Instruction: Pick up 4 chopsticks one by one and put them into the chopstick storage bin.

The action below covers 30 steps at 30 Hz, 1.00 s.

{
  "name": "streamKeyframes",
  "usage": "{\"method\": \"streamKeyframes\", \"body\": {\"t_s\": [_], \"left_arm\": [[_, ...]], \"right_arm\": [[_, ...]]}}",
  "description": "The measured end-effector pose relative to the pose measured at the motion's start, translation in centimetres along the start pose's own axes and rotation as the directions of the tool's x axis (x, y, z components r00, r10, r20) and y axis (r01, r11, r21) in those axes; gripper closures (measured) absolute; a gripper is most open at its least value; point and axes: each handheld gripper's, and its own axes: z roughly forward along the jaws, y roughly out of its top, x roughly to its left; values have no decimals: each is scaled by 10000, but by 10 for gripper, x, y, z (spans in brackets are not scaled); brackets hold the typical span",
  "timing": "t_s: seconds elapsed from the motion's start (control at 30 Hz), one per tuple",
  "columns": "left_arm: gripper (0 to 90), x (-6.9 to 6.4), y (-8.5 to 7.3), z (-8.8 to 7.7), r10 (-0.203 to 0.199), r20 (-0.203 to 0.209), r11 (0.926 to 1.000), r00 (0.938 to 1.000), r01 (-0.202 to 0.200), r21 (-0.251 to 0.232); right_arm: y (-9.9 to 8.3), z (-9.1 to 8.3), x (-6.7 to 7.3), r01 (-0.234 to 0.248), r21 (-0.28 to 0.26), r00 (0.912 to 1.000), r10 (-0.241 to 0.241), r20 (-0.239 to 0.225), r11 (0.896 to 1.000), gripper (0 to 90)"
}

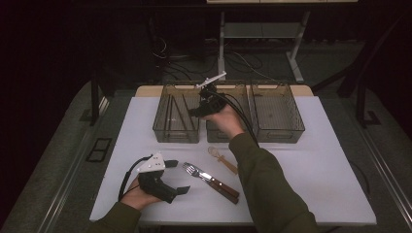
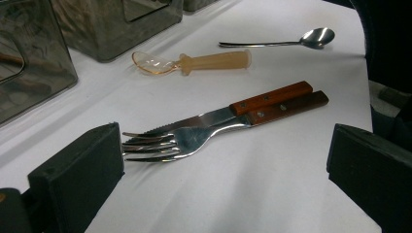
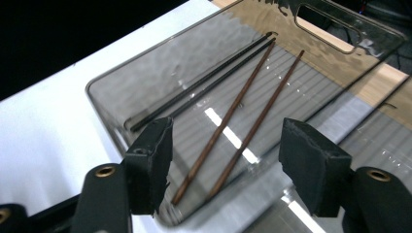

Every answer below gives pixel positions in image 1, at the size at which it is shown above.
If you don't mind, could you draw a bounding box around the black chopstick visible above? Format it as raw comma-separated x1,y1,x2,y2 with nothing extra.
168,95,175,132
163,94,171,134

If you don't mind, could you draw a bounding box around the white table mat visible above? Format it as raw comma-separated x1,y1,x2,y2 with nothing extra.
89,95,378,227

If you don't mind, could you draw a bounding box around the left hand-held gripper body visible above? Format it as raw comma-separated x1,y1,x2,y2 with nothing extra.
136,152,179,205

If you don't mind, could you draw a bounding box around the white desk frame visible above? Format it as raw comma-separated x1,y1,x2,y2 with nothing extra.
206,0,359,84

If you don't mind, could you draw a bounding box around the person's right hand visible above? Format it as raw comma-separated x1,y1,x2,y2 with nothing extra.
202,104,246,141

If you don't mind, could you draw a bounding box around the left hand-held gripper cable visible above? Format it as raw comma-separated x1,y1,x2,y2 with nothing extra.
118,154,154,202

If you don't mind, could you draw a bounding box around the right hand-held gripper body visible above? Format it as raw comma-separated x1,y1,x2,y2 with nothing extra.
194,71,228,118

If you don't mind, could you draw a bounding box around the fork with wooden handle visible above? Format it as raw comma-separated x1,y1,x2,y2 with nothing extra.
182,162,241,199
189,168,240,206

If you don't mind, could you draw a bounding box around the wooden spoon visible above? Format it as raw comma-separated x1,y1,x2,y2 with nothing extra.
207,146,239,176

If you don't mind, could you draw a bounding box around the bundle of black floor cables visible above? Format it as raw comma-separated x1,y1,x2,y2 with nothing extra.
152,35,276,83

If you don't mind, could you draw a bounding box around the person's left hand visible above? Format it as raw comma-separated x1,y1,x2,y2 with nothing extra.
120,178,163,212

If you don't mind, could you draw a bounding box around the black metal stand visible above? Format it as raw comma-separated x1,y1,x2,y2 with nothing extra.
79,71,102,127
338,13,412,128

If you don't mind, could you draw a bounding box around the aluminium rail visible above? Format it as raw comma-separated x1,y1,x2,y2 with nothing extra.
35,96,110,233
353,122,412,224

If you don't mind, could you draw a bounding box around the brown chopstick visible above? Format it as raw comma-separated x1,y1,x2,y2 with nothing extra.
182,94,197,131
170,96,189,132

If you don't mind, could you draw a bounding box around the transparent brown plastic bin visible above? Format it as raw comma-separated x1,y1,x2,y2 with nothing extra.
152,83,203,145
250,83,306,144
205,83,254,144

